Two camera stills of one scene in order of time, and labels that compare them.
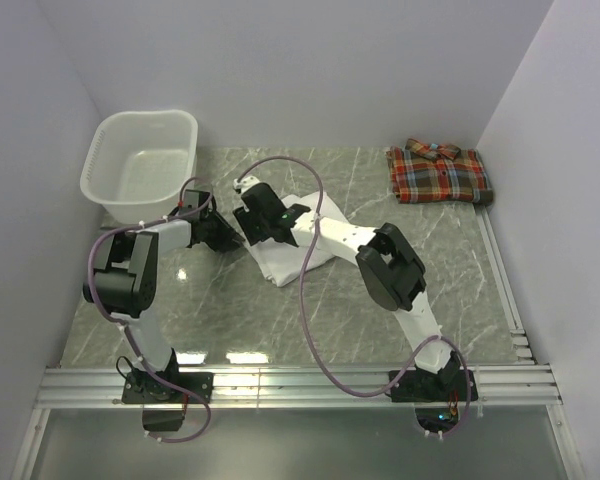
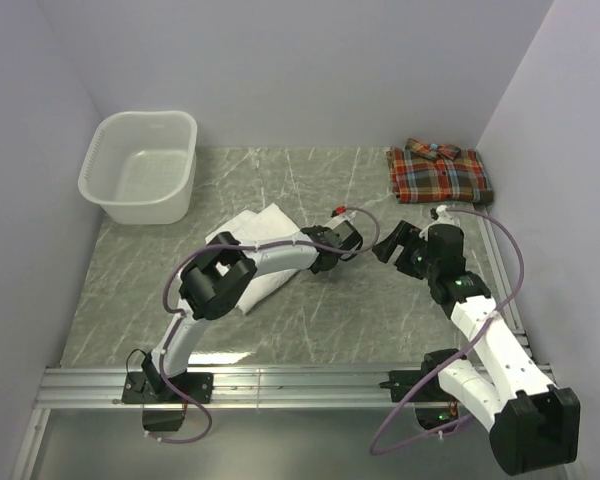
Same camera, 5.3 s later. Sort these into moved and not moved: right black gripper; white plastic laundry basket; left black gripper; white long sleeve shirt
Moved: white long sleeve shirt; right black gripper; left black gripper
Not moved: white plastic laundry basket
